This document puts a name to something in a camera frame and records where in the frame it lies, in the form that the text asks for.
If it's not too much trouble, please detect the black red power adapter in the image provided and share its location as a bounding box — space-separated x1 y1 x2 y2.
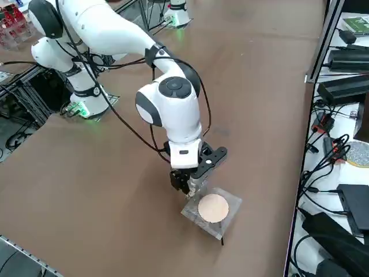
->
312 114 335 133

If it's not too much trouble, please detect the flat black box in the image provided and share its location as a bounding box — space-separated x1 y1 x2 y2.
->
336 184 369 237

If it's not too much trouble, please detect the green printed box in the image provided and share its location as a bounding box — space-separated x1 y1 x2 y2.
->
341 16 369 36

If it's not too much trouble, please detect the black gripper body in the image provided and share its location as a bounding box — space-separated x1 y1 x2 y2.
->
164 140 228 179

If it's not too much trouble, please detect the black aluminium frame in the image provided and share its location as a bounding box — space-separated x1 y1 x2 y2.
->
0 63 52 128

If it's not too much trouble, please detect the silver aluminium rail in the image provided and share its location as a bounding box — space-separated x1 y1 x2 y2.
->
0 235 63 277

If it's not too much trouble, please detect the dark brown box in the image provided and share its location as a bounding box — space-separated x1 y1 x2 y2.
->
353 95 369 142

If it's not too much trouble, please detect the small black power adapter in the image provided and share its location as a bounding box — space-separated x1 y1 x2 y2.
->
338 28 357 44

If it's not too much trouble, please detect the clear rack with red items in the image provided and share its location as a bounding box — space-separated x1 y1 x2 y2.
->
0 4 34 53

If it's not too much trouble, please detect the black cable with plug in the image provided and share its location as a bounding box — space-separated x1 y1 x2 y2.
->
298 184 338 203

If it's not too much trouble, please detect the large black power brick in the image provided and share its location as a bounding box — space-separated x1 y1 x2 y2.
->
327 48 369 72

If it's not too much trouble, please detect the bulky black object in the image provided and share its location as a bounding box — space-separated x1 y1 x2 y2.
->
301 212 369 277

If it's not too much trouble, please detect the silver aluminium profile post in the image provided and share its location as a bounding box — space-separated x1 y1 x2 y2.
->
304 0 345 84

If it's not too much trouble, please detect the long black power brick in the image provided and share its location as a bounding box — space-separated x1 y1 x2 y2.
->
317 73 369 106

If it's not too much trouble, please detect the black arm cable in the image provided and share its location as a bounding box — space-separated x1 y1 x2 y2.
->
54 0 213 162

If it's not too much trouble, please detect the round glittery disc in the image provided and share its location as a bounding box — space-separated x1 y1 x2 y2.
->
345 140 369 168

